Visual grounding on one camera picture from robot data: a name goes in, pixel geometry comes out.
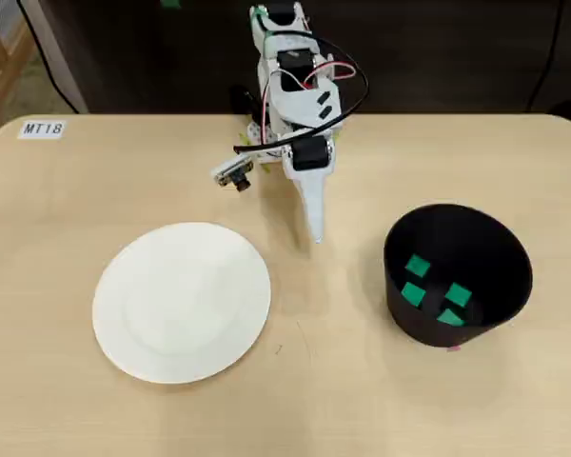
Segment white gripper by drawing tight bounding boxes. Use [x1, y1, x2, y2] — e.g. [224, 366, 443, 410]
[267, 70, 343, 246]

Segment green cube block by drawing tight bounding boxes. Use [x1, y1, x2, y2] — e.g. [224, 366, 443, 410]
[401, 281, 427, 308]
[404, 254, 432, 279]
[436, 308, 465, 328]
[444, 283, 473, 308]

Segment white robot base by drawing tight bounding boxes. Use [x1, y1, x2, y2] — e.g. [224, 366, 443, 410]
[230, 84, 286, 168]

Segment black pot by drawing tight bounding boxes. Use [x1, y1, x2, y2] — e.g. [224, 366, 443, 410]
[383, 203, 534, 348]

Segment white paper plate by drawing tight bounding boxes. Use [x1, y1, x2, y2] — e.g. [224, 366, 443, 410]
[92, 221, 272, 385]

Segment dark brown cabinet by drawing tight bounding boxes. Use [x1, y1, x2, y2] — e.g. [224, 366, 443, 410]
[42, 0, 571, 116]

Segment white MT18 label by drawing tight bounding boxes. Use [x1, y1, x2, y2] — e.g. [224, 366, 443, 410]
[17, 118, 69, 141]

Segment light wooden furniture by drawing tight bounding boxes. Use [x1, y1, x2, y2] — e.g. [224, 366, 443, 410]
[0, 0, 37, 153]

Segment black camera cable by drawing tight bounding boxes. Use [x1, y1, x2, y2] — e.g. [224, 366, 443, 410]
[232, 30, 370, 154]

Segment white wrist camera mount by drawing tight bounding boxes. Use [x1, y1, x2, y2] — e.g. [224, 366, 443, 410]
[211, 155, 256, 193]

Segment red white wrist servo wire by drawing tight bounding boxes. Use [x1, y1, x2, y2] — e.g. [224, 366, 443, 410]
[260, 60, 359, 144]

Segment thin black background cable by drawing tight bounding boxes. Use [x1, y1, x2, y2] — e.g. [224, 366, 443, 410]
[16, 0, 80, 115]
[525, 0, 565, 115]

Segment grey-white metal post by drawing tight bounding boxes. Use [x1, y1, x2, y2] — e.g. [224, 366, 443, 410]
[18, 0, 90, 115]

